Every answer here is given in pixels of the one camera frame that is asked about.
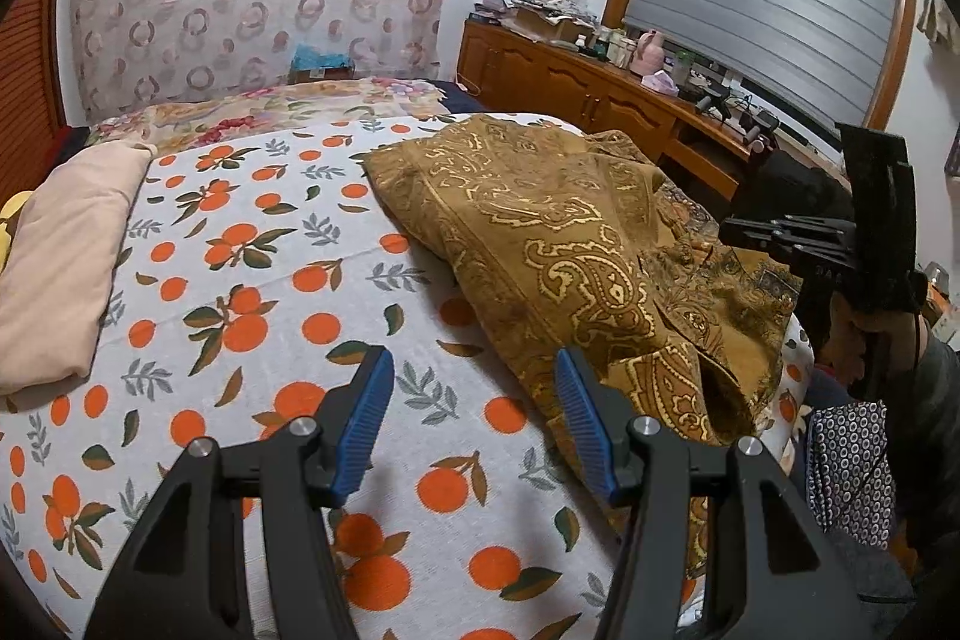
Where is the folded pink cloth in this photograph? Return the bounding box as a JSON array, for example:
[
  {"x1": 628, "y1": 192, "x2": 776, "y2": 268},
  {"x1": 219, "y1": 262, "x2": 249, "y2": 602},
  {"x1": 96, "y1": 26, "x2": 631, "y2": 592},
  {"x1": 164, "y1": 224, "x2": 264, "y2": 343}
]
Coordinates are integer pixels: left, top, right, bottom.
[{"x1": 0, "y1": 143, "x2": 159, "y2": 396}]

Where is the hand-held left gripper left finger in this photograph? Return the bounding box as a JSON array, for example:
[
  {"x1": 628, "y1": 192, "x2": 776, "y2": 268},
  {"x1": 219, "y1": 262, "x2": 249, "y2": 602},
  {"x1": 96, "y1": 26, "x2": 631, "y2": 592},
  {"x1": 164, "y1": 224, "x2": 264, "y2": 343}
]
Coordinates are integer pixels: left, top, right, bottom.
[{"x1": 82, "y1": 346, "x2": 396, "y2": 640}]

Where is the yellow cloth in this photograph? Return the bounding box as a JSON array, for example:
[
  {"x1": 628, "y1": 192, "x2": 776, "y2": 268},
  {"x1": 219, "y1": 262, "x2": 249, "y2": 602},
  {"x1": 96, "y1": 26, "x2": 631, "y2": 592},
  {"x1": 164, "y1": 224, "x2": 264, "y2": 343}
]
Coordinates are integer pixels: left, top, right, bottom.
[{"x1": 0, "y1": 190, "x2": 35, "y2": 275}]

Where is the wooden dresser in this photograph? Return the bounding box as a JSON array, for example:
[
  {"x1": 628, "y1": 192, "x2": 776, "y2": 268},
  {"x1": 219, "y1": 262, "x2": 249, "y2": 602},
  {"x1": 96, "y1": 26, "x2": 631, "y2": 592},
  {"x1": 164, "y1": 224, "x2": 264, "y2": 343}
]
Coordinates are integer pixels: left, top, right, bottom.
[{"x1": 456, "y1": 16, "x2": 760, "y2": 200}]

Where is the black device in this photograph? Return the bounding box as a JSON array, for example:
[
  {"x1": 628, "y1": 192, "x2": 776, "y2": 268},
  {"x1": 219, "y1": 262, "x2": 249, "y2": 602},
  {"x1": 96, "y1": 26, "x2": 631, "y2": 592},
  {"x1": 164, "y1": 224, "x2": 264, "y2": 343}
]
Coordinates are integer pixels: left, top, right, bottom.
[{"x1": 691, "y1": 87, "x2": 782, "y2": 152}]

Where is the row of small bottles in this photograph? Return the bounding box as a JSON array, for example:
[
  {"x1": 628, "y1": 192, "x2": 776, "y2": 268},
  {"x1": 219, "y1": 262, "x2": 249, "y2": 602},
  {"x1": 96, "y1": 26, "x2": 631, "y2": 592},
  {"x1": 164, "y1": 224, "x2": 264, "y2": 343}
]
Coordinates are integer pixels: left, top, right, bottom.
[{"x1": 576, "y1": 28, "x2": 635, "y2": 65}]

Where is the dark polka dot cloth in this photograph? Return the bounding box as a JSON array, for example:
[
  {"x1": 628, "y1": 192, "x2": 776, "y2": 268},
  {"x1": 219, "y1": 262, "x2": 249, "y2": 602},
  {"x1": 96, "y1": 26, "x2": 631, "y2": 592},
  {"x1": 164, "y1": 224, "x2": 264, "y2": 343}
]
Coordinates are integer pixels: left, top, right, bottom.
[{"x1": 805, "y1": 398, "x2": 899, "y2": 549}]

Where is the cardboard box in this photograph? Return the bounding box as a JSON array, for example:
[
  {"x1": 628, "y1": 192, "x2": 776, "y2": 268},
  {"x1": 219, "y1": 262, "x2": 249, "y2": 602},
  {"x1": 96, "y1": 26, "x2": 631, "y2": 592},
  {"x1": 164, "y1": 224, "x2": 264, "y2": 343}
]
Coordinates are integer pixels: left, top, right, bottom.
[{"x1": 508, "y1": 5, "x2": 595, "y2": 46}]

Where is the person's right hand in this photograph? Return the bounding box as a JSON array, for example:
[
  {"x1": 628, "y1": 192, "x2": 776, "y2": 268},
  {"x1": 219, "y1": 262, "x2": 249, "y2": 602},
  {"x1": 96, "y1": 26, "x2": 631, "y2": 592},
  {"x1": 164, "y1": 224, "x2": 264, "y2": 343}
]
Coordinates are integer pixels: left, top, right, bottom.
[{"x1": 823, "y1": 293, "x2": 875, "y2": 398}]

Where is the golden brown patterned shirt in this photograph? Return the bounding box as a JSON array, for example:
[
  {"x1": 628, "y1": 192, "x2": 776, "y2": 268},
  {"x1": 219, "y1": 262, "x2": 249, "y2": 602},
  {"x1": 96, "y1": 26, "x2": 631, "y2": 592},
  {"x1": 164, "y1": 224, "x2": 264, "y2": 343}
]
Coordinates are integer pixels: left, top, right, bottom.
[{"x1": 360, "y1": 113, "x2": 809, "y2": 582}]

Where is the blue box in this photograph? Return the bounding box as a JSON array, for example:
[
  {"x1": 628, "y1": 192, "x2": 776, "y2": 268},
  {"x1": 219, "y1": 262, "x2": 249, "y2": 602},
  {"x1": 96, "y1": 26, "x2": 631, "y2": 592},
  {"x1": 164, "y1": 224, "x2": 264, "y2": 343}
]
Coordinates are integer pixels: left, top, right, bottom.
[{"x1": 288, "y1": 43, "x2": 355, "y2": 84}]

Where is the black bag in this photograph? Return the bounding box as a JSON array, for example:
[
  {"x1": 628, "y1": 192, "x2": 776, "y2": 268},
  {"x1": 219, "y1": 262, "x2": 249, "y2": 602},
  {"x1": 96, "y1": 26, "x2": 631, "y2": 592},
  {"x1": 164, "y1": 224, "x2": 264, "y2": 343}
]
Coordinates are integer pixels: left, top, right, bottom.
[{"x1": 739, "y1": 147, "x2": 856, "y2": 223}]

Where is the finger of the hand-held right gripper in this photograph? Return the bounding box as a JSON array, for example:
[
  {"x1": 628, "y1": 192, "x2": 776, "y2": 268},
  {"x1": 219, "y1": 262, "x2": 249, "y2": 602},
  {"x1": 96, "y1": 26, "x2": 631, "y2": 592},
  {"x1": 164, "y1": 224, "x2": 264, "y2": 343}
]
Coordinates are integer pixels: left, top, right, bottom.
[
  {"x1": 718, "y1": 215, "x2": 856, "y2": 238},
  {"x1": 739, "y1": 233, "x2": 856, "y2": 272}
]

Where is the navy blue blanket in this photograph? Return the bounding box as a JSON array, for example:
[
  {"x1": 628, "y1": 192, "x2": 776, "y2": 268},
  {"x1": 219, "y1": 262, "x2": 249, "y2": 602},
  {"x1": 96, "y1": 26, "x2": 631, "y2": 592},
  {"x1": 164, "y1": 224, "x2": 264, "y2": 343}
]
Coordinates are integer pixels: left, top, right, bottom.
[{"x1": 435, "y1": 79, "x2": 490, "y2": 114}]

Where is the peach floral blanket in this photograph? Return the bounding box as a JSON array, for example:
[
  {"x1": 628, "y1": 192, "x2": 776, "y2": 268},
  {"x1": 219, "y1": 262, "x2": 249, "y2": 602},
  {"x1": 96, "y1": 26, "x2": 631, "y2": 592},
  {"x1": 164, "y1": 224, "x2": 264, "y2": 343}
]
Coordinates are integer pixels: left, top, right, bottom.
[{"x1": 85, "y1": 75, "x2": 452, "y2": 159}]

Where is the person's right forearm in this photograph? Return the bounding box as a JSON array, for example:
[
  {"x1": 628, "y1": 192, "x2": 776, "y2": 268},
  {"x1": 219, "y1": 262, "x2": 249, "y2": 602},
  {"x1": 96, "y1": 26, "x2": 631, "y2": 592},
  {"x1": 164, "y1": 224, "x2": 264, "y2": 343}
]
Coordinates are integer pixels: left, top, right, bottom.
[{"x1": 889, "y1": 314, "x2": 960, "y2": 540}]

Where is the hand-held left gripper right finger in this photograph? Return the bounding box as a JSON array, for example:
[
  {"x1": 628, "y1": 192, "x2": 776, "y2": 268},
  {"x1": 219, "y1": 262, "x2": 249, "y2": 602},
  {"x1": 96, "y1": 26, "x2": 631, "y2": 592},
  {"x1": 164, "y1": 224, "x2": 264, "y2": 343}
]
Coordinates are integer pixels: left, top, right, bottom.
[{"x1": 554, "y1": 347, "x2": 875, "y2": 640}]

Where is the wooden louvered wardrobe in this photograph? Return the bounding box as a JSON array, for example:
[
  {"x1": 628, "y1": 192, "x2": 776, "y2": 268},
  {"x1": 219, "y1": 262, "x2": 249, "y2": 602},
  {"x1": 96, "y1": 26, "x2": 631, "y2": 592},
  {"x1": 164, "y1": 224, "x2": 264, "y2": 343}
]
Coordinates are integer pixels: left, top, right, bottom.
[{"x1": 0, "y1": 0, "x2": 67, "y2": 208}]

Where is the white orange print bed sheet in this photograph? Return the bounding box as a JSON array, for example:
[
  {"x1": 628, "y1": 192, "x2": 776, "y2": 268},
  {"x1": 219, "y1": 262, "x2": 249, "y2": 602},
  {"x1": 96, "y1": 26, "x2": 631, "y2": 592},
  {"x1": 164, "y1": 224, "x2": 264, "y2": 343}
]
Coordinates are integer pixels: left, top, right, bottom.
[{"x1": 0, "y1": 111, "x2": 820, "y2": 640}]

